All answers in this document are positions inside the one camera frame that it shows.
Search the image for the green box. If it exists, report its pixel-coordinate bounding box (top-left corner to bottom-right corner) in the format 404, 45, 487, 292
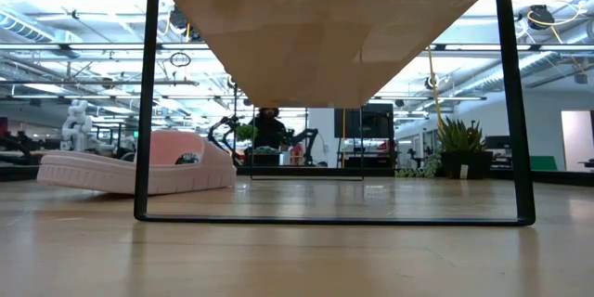
529, 155, 559, 172

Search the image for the potted green succulent plant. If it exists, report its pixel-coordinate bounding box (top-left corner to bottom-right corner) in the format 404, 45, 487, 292
437, 117, 496, 181

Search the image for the black ceiling cable reel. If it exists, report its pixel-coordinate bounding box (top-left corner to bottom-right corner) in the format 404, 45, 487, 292
527, 4, 556, 32

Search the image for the wooden shelf with black frame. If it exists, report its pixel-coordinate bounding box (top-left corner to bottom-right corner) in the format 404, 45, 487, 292
133, 0, 537, 227

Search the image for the long ceiling light strip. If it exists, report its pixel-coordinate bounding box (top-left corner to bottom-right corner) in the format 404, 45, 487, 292
426, 44, 594, 53
0, 43, 211, 52

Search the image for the black wall monitor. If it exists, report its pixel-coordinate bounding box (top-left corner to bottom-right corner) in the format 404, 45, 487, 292
333, 103, 395, 140

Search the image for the pink rubber slide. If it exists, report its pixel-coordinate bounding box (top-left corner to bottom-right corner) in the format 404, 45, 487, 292
36, 129, 239, 196

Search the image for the yellow cable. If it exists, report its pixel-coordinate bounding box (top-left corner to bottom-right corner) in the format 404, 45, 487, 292
425, 45, 446, 132

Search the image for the silver ventilation duct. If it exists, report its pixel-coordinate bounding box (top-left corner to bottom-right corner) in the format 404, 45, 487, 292
0, 8, 64, 45

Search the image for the person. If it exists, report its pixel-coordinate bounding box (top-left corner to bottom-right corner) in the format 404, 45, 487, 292
249, 107, 290, 150

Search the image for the black aluminium table frame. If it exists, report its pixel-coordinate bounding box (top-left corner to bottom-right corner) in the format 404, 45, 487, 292
0, 161, 594, 187

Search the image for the pale green artificial vine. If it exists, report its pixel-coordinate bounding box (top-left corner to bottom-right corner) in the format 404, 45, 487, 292
394, 151, 441, 179

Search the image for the white humanoid robot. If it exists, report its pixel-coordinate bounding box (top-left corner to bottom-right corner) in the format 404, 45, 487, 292
60, 98, 95, 152

